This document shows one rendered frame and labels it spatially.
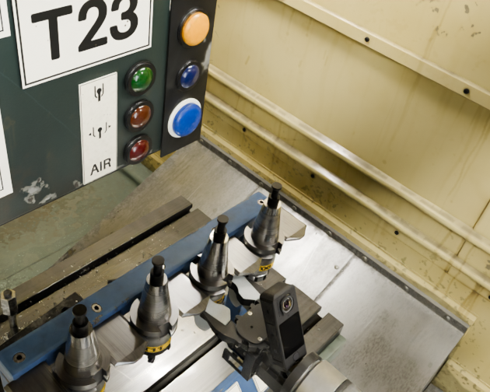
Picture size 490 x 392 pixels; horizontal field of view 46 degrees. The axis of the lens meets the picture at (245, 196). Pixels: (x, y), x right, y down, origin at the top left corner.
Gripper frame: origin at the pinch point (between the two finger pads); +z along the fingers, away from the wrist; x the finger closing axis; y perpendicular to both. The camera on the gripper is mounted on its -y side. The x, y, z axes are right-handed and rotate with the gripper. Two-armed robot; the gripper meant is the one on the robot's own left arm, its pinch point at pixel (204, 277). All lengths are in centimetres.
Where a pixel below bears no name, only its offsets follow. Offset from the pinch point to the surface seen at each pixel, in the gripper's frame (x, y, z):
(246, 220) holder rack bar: 11.0, -3.1, 2.5
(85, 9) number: -24, -49, -6
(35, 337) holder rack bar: -24.3, -2.7, 4.8
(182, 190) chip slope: 43, 41, 46
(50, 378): -25.7, -1.7, -0.3
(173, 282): -5.2, -1.9, 1.0
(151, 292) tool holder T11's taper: -12.3, -8.6, -1.8
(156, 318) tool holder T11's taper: -12.1, -4.2, -3.1
